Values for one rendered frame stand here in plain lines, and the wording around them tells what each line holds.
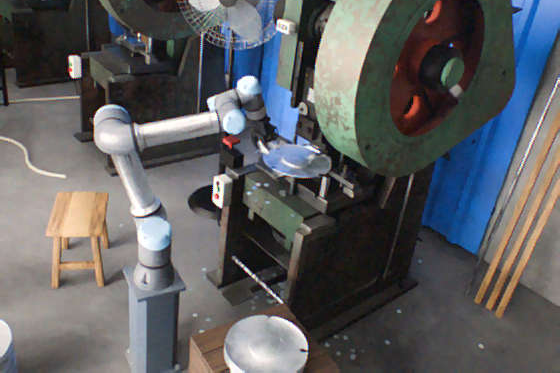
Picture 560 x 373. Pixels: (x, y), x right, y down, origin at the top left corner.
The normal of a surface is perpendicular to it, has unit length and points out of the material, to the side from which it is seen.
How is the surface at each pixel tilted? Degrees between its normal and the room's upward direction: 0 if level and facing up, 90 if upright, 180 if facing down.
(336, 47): 79
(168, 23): 90
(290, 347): 0
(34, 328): 0
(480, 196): 90
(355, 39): 74
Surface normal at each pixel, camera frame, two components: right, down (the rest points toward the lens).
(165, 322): 0.48, 0.46
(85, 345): 0.12, -0.88
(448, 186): -0.76, 0.22
